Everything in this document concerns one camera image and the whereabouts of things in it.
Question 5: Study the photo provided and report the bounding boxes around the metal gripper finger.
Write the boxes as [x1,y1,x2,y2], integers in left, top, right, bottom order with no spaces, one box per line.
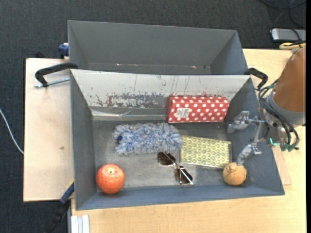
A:
[236,143,262,166]
[227,110,251,133]

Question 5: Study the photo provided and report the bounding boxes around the tan orange fruit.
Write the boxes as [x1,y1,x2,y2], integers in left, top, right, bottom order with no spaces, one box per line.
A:
[222,162,247,186]

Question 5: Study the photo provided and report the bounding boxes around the red white-dotted box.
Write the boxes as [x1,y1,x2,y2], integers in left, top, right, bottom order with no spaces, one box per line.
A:
[166,95,230,124]

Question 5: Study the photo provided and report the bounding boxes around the green patterned flat packet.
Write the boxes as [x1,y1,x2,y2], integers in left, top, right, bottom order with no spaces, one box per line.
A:
[179,135,232,169]

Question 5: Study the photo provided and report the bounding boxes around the brown-lensed sunglasses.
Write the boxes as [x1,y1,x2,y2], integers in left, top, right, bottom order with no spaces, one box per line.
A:
[156,151,194,185]

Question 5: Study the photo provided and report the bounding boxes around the blue and white fluffy duster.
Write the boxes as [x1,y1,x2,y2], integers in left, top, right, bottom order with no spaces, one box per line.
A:
[111,122,183,156]

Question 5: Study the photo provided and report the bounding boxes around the grey metal bin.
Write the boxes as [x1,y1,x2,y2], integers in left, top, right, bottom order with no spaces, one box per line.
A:
[67,20,285,211]

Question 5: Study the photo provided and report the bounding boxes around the red apple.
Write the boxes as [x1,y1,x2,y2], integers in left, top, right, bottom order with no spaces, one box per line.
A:
[95,163,126,195]

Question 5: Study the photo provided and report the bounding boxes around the pale wood board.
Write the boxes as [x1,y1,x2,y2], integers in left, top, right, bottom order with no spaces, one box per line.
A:
[23,58,75,202]

